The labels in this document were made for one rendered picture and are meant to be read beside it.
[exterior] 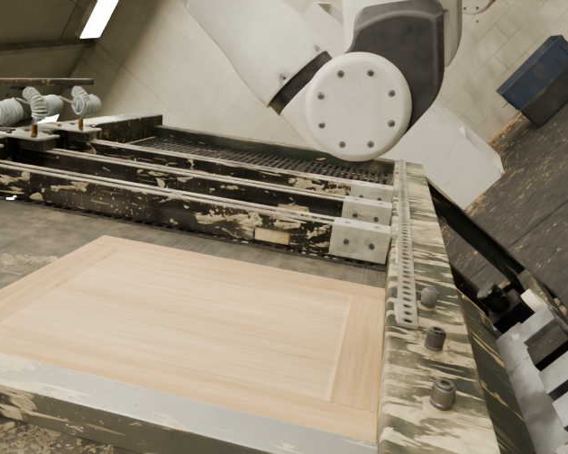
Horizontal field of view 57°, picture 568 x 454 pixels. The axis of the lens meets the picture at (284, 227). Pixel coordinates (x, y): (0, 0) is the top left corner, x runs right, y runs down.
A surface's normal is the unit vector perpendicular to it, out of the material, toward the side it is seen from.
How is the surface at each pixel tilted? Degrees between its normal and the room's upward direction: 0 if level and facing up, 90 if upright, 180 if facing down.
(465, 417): 57
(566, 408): 0
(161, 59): 90
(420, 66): 90
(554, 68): 90
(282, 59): 92
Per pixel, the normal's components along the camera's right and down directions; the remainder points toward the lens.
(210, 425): 0.12, -0.95
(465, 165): -0.30, 0.36
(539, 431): -0.75, -0.66
